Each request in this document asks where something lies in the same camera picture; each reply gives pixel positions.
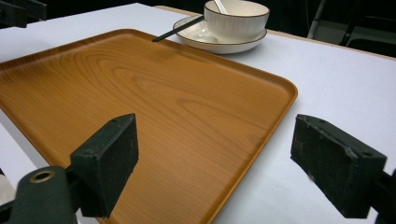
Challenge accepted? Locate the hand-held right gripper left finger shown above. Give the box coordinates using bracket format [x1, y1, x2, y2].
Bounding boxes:
[69, 113, 140, 218]

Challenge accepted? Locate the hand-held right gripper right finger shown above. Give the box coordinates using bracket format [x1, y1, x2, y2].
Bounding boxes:
[290, 114, 388, 219]

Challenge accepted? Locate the black chopstick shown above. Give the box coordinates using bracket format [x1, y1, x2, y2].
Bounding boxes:
[151, 15, 205, 43]

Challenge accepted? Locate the white plate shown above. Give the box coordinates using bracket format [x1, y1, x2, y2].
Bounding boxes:
[173, 15, 268, 55]

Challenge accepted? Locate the white ribbed bowl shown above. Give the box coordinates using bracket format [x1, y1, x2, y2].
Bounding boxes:
[204, 0, 271, 44]

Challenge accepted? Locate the white spoon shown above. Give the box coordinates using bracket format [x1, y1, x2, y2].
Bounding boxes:
[213, 0, 230, 16]

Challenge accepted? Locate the wooden tray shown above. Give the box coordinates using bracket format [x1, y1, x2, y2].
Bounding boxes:
[0, 28, 299, 224]

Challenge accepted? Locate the metal stand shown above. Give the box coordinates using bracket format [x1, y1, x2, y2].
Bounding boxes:
[307, 0, 329, 39]

